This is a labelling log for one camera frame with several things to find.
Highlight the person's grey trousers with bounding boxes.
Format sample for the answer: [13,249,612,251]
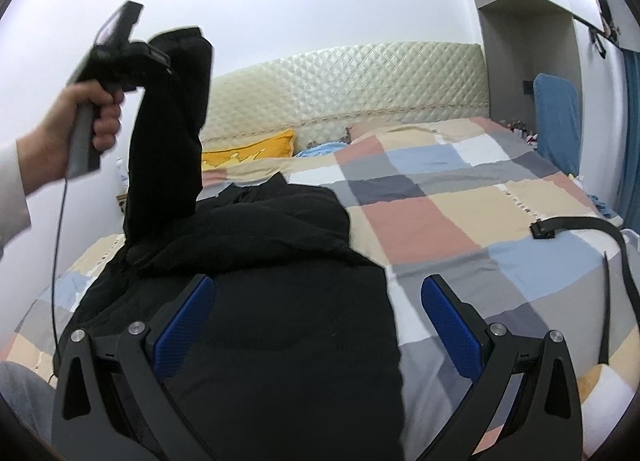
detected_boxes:
[1,361,60,460]

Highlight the wooden bedside table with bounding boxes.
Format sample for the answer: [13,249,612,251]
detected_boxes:
[116,192,128,213]

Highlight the white plastic bottle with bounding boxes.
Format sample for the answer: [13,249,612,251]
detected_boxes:
[116,158,129,192]

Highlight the blue towel on chair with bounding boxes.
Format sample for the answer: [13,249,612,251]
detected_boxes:
[533,73,582,176]

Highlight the light blue pillow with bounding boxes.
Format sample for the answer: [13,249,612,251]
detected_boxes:
[295,142,347,158]

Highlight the teal blue curtain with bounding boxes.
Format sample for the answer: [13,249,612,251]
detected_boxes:
[617,50,640,233]

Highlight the white sleeved left forearm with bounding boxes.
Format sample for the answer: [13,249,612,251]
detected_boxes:
[0,142,30,250]

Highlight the black puffer jacket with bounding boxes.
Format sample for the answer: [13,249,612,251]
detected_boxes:
[70,28,405,460]

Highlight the pink patterned pillow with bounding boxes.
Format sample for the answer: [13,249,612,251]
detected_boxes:
[347,122,413,147]

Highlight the cream quilted headboard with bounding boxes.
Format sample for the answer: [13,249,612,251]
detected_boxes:
[200,42,489,150]

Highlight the black strap on bed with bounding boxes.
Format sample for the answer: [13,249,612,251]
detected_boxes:
[529,215,634,367]

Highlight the yellow crown pillow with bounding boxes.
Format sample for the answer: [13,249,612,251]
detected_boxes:
[201,129,296,172]

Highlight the thin black cable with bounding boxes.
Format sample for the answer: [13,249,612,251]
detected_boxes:
[49,175,68,382]

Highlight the person's left hand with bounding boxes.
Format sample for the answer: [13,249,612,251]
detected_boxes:
[16,80,125,197]

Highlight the checkered patchwork bed quilt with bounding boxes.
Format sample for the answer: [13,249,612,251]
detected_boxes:
[0,116,632,457]

